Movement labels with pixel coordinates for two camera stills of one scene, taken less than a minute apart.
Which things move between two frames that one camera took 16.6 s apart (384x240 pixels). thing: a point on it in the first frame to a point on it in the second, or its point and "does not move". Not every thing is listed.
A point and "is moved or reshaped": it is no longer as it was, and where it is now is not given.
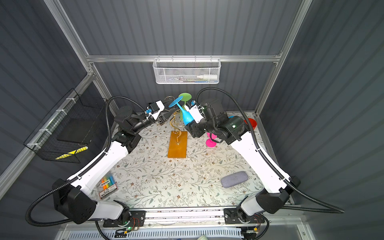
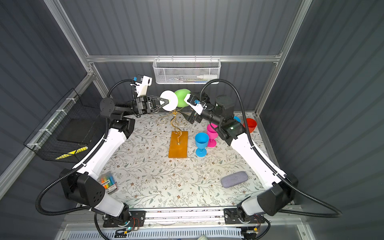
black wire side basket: x=77 y=126 does not move
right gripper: x=192 y=127 to x=194 y=117
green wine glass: x=186 y=97 is moved or reshaped
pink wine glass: x=210 y=143 does not move
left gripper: x=164 y=117 to x=144 y=105
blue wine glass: x=187 y=117 to x=201 y=139
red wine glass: x=253 y=122 does not move
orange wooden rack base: x=177 y=144 does not move
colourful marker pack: x=108 y=185 does not move
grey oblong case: x=234 y=179 does not move
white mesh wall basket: x=187 y=71 does not move
